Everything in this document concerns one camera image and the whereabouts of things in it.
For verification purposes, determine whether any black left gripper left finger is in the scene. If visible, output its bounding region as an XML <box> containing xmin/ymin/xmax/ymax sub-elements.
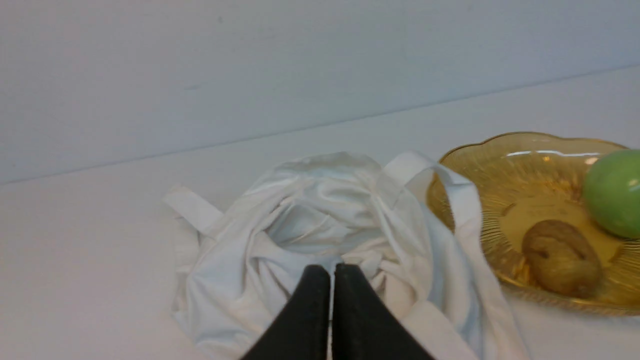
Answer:
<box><xmin>242</xmin><ymin>264</ymin><xmax>330</xmax><ymax>360</ymax></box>

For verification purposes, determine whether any green apple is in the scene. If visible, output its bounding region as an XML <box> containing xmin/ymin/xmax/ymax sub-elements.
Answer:
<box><xmin>582</xmin><ymin>149</ymin><xmax>640</xmax><ymax>239</ymax></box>

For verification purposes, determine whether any amber glass fruit bowl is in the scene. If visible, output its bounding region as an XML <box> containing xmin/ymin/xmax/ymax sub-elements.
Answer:
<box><xmin>440</xmin><ymin>132</ymin><xmax>639</xmax><ymax>316</ymax></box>

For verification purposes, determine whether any white cloth tote bag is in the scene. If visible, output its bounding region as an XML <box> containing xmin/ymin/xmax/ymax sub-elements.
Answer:
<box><xmin>163</xmin><ymin>152</ymin><xmax>530</xmax><ymax>360</ymax></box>

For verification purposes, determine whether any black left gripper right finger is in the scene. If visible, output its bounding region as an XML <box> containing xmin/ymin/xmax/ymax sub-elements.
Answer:
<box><xmin>331</xmin><ymin>264</ymin><xmax>433</xmax><ymax>360</ymax></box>

